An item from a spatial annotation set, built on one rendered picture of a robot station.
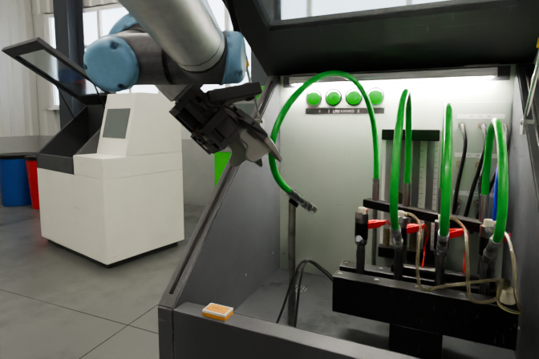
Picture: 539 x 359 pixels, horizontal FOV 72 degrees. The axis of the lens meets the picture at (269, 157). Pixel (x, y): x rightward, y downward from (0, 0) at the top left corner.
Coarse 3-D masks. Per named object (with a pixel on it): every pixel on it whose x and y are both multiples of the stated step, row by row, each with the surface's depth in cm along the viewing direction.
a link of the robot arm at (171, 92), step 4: (160, 88) 64; (164, 88) 64; (168, 88) 63; (172, 88) 63; (176, 88) 63; (180, 88) 63; (184, 88) 63; (188, 88) 64; (164, 92) 65; (168, 92) 64; (172, 92) 64; (176, 92) 64; (180, 92) 64; (184, 92) 64; (168, 96) 65; (172, 96) 64; (176, 96) 64; (180, 96) 65; (172, 100) 65; (176, 100) 66
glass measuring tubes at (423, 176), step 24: (384, 144) 104; (432, 144) 97; (384, 168) 104; (432, 168) 97; (384, 192) 103; (432, 192) 98; (384, 216) 104; (384, 240) 104; (408, 240) 103; (432, 240) 101
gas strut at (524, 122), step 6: (534, 72) 73; (534, 78) 73; (534, 84) 74; (528, 102) 76; (528, 108) 77; (528, 114) 77; (522, 120) 78; (528, 120) 78; (522, 126) 78; (522, 132) 78
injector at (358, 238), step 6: (366, 216) 80; (360, 222) 80; (366, 222) 80; (360, 228) 80; (366, 228) 80; (360, 234) 80; (366, 234) 80; (360, 240) 78; (366, 240) 81; (360, 246) 81; (360, 252) 81; (360, 258) 81; (360, 264) 81; (360, 270) 82
